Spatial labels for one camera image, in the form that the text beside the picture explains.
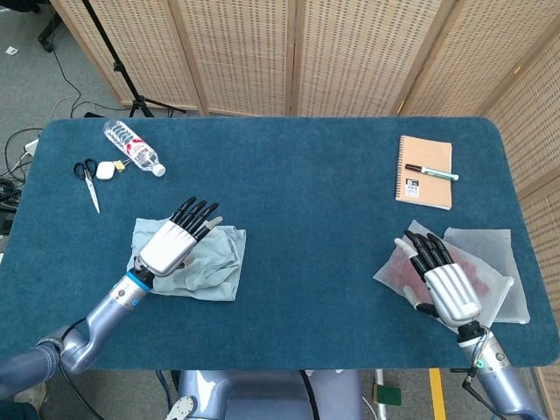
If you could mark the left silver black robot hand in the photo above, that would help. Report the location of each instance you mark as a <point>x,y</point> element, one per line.
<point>168,247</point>

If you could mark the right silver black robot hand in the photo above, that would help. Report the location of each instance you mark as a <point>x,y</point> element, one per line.
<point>455,293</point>

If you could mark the grey-green cloth garment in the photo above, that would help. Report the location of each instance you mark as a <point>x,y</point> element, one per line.
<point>219,262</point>

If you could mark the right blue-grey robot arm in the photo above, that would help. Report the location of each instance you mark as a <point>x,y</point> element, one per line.
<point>499,385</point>

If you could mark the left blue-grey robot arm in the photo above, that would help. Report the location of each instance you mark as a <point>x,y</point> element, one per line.
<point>109,310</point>

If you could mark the clear plastic water bottle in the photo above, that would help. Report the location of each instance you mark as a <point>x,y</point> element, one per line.
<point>133,148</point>

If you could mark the translucent bag with red contents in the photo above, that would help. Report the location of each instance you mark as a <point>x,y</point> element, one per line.
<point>396,269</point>

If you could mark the gold binder clip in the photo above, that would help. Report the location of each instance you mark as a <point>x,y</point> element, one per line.
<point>118,166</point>

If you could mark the white earbuds case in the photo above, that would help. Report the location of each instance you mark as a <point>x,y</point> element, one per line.
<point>105,170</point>

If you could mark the brown spiral notebook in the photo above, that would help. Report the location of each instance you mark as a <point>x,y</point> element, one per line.
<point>431,192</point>

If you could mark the green white marker pen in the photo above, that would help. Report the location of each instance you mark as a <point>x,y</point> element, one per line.
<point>437,175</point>

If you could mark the green box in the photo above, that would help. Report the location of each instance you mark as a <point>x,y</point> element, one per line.
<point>388,396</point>

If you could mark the blue carpet table cover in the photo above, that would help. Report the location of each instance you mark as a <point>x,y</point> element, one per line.
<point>306,166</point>

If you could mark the white power strip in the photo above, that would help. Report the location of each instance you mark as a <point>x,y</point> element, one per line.
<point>30,148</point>

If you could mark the blue-grey robot torso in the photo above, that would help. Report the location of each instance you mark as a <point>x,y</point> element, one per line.
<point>262,394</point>

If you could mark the black tripod stand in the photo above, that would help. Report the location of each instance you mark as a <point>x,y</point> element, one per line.
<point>118,67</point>

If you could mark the wicker folding screen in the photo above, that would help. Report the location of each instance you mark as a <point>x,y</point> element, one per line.
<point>245,52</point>

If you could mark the black office chair base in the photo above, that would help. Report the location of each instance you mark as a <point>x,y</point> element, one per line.
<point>45,40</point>

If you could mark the white paper scrap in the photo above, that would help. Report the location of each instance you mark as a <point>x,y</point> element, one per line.
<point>11,50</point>

